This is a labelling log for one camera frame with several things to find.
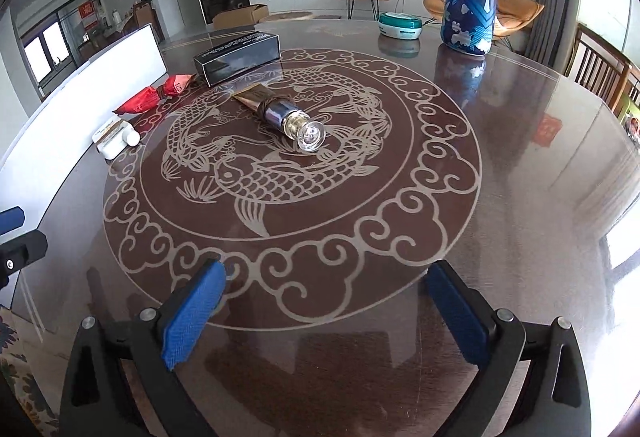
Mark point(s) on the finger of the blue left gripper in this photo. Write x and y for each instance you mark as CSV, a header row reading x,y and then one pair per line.
x,y
11,219

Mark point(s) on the wooden dining chair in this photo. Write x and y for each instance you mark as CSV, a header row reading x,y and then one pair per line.
x,y
599,67

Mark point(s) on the teal white round device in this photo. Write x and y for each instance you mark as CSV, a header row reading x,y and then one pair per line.
x,y
400,25

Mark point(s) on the brown cardboard box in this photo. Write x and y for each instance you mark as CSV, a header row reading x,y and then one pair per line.
x,y
244,16

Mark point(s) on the orange lounge chair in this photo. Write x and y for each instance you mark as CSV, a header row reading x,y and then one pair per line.
x,y
512,15

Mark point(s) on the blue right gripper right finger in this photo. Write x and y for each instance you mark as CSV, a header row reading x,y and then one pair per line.
x,y
554,398

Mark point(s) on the white small box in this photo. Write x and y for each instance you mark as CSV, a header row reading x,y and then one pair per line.
x,y
109,139

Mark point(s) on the red snack packet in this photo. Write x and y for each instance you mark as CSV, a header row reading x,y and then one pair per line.
x,y
142,101
174,85

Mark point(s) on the small white bottle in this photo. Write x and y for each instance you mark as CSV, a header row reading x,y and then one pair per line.
x,y
130,136

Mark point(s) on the black rectangular box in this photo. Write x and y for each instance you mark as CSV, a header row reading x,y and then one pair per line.
x,y
237,56

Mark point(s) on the gold cosmetic tube silver cap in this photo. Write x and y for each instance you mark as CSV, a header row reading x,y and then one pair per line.
x,y
281,113

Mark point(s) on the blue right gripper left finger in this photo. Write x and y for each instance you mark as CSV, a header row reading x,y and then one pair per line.
x,y
97,399

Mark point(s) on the white cardboard storage box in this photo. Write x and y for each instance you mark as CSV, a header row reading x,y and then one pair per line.
x,y
59,133

